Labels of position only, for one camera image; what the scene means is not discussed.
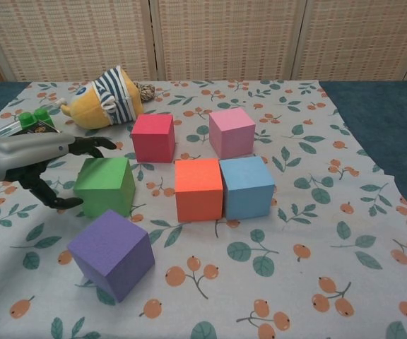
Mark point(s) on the black snack packet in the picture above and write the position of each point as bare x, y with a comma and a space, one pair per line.
41, 129

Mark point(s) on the pink foam cube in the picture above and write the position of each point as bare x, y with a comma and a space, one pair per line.
231, 134

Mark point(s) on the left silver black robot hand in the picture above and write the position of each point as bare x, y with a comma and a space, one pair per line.
19, 155

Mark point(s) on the blue foam cube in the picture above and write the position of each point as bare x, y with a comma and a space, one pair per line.
247, 187

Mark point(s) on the red foam cube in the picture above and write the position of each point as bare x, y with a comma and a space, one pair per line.
152, 141

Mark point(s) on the woven bamboo folding screen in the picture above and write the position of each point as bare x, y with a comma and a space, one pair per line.
224, 35

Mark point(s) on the floral print tablecloth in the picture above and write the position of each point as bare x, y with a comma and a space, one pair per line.
295, 226

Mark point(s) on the yellow plush toy striped shirt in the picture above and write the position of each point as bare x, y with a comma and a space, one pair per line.
90, 106

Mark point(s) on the purple foam cube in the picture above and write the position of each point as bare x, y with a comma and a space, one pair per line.
111, 254

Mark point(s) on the green foam cube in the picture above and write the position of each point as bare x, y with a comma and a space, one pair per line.
101, 190

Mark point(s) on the green toy brick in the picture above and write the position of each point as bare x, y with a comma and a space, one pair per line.
28, 120

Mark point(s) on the orange foam cube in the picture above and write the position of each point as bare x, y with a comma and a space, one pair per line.
198, 190

